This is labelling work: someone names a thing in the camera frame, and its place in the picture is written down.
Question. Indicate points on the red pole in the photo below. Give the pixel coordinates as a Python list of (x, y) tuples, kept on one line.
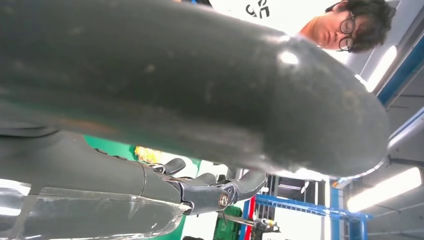
[(249, 218)]

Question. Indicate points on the green plastic crate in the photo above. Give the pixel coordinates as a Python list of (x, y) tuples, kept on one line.
[(228, 225)]

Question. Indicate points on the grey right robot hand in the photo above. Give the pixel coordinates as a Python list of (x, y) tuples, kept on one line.
[(165, 82)]

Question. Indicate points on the blue metal shelving rack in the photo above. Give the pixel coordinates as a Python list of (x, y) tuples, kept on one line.
[(298, 205)]

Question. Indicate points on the person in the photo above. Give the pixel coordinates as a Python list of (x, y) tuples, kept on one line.
[(331, 30)]

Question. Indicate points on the ceiling light panel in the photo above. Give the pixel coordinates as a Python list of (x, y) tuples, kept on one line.
[(381, 69), (384, 190)]

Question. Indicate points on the green table board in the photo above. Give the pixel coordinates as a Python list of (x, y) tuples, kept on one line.
[(109, 145)]

